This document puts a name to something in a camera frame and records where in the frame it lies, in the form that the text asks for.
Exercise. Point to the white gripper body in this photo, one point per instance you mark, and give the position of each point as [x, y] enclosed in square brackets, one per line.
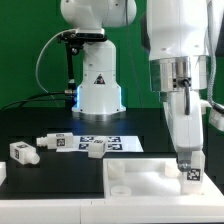
[186, 131]

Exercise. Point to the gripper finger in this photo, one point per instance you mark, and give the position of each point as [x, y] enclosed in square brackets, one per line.
[184, 161]

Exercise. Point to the white square table top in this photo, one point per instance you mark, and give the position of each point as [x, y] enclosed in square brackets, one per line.
[154, 177]

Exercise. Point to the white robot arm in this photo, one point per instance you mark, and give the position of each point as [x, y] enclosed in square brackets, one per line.
[181, 38]

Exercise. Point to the paper sheet with markers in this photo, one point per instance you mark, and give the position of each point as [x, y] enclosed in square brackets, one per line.
[114, 144]

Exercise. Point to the white block left edge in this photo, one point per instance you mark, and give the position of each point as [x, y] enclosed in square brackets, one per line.
[3, 174]

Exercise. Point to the black camera on stand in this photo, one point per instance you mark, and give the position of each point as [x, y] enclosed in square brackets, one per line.
[74, 40]

